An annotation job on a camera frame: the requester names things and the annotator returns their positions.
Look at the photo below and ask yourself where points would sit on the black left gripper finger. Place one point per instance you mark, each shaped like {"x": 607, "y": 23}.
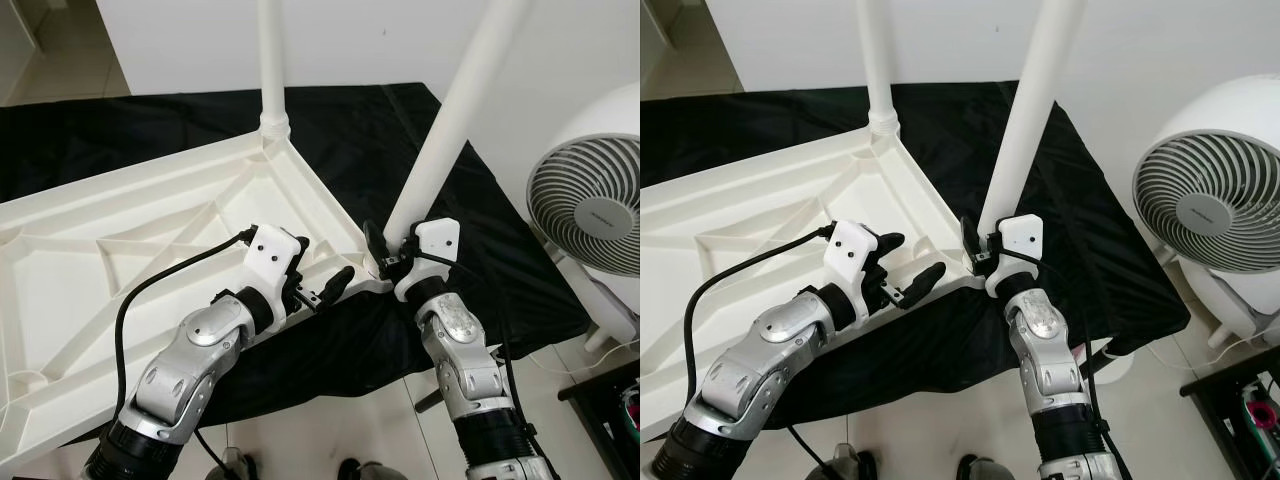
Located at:
{"x": 890, "y": 243}
{"x": 338, "y": 284}
{"x": 301, "y": 246}
{"x": 923, "y": 282}

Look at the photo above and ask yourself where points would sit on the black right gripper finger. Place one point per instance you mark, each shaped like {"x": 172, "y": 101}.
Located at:
{"x": 376, "y": 243}
{"x": 970, "y": 238}

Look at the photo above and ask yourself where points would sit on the white plastic table top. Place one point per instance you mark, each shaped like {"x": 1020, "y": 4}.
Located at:
{"x": 100, "y": 290}
{"x": 720, "y": 290}

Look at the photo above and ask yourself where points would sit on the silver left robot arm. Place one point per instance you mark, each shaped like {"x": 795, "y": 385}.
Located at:
{"x": 180, "y": 370}
{"x": 750, "y": 370}

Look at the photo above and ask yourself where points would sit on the black table cloth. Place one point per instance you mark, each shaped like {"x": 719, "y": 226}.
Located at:
{"x": 500, "y": 290}
{"x": 1100, "y": 290}

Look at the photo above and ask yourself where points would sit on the black metal table leg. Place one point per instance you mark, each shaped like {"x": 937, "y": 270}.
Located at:
{"x": 1097, "y": 362}
{"x": 430, "y": 398}

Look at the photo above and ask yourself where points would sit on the white round stand base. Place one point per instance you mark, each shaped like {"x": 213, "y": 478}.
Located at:
{"x": 1115, "y": 368}

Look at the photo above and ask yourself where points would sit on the grey left robot leg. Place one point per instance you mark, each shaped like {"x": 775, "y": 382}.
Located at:
{"x": 850, "y": 465}
{"x": 235, "y": 465}

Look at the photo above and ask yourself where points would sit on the grey robot leg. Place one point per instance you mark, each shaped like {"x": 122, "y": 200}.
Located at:
{"x": 850, "y": 465}
{"x": 985, "y": 470}
{"x": 235, "y": 465}
{"x": 365, "y": 470}

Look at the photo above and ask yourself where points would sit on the grey right robot leg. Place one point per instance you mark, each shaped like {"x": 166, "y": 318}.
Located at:
{"x": 985, "y": 470}
{"x": 365, "y": 470}

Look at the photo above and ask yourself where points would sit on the white round fan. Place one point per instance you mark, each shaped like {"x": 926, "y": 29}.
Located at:
{"x": 590, "y": 205}
{"x": 1200, "y": 200}

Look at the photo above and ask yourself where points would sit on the white grey floor appliance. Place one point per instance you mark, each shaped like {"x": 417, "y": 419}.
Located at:
{"x": 610, "y": 310}
{"x": 1240, "y": 310}

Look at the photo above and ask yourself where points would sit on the black low shelf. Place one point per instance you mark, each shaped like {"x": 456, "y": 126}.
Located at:
{"x": 600, "y": 420}
{"x": 1225, "y": 410}

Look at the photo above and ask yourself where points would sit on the grey pink hair dryer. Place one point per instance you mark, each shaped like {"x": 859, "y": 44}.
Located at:
{"x": 1263, "y": 415}
{"x": 631, "y": 415}

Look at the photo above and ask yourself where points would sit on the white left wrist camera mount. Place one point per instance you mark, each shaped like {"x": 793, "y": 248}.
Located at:
{"x": 850, "y": 252}
{"x": 272, "y": 255}

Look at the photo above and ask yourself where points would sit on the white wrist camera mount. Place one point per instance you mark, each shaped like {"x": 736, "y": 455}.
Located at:
{"x": 850, "y": 252}
{"x": 272, "y": 255}
{"x": 435, "y": 240}
{"x": 1020, "y": 238}

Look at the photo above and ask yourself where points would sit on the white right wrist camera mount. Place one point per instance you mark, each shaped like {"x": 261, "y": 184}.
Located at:
{"x": 1020, "y": 238}
{"x": 435, "y": 240}

